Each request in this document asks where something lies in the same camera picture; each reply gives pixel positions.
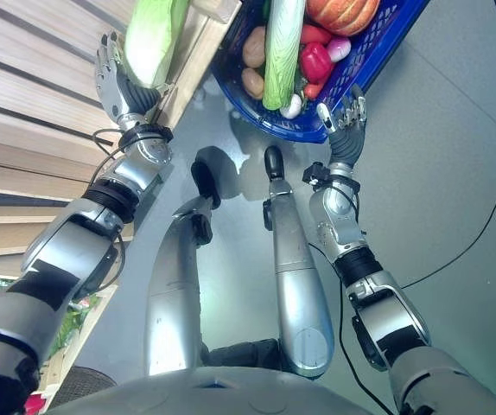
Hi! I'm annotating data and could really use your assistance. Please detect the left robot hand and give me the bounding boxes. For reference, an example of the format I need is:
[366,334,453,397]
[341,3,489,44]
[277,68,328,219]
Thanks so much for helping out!
[94,32,163,125]

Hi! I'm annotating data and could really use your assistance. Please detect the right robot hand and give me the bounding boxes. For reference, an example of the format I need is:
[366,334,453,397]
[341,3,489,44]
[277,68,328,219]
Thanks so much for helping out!
[315,84,370,168]

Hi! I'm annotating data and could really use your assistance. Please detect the pale green napa cabbage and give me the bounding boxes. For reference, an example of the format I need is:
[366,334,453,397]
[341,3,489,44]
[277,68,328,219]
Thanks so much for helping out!
[124,0,190,88]

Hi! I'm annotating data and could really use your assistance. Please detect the blue plastic basket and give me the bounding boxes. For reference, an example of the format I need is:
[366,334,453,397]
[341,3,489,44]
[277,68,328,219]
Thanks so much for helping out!
[210,0,431,146]

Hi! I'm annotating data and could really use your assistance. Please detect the green leafy vegetables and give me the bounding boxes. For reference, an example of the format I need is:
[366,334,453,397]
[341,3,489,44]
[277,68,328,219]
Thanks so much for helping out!
[51,291,103,351]

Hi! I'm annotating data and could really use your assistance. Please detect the black round woven basket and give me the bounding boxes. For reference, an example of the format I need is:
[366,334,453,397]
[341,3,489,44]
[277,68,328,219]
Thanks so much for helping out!
[62,366,118,391]

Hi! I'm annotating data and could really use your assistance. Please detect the orange carrot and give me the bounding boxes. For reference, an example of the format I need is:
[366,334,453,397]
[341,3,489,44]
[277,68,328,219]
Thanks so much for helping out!
[302,81,326,100]

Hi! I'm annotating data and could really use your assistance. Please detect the white garlic bulb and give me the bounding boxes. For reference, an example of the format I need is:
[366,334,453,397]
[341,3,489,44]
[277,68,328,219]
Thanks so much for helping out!
[278,93,304,119]

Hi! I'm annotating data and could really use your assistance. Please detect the red bell pepper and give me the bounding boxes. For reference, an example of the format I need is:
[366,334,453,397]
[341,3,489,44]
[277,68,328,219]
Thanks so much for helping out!
[300,41,335,85]

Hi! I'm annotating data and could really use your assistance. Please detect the wooden slatted produce shelf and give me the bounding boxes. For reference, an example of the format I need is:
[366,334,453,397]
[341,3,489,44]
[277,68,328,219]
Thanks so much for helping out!
[0,0,243,403]

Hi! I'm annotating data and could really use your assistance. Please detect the purple red onion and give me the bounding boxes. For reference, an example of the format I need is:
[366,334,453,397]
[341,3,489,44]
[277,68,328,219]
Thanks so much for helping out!
[326,36,353,62]

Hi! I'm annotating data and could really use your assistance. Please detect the long green napa cabbage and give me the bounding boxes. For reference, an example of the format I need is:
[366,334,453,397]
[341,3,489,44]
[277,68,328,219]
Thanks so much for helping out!
[261,0,308,111]

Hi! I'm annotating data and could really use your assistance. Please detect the brown potato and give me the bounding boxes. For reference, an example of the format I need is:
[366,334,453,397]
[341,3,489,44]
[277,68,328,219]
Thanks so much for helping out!
[242,26,268,69]
[240,67,267,98]

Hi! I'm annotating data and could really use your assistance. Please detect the red tomato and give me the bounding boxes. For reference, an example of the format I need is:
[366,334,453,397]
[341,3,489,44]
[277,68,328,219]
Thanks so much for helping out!
[300,23,334,46]

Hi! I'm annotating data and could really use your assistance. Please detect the orange pumpkin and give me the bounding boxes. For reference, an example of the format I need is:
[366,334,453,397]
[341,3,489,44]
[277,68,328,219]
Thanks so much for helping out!
[305,0,381,37]

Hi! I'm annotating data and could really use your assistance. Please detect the right silver robot leg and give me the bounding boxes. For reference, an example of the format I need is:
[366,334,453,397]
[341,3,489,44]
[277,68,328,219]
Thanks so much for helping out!
[262,145,336,382]

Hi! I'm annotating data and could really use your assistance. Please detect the silver robot leg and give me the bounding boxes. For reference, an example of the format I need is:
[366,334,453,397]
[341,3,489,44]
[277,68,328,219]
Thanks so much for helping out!
[262,145,336,382]
[143,146,224,378]

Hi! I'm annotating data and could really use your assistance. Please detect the left silver robot leg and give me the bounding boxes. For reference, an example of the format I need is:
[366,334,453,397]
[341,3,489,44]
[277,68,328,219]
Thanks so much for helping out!
[143,146,224,378]

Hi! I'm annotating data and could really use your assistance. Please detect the silver robot torso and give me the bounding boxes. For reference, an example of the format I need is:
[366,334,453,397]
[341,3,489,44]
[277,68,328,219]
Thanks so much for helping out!
[47,366,405,415]

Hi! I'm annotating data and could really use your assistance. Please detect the red vegetable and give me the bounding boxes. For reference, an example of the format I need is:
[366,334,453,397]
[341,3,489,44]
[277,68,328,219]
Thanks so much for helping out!
[23,391,49,415]

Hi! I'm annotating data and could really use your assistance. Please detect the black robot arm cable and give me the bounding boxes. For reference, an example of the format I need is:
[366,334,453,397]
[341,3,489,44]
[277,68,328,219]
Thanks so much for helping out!
[307,240,388,415]

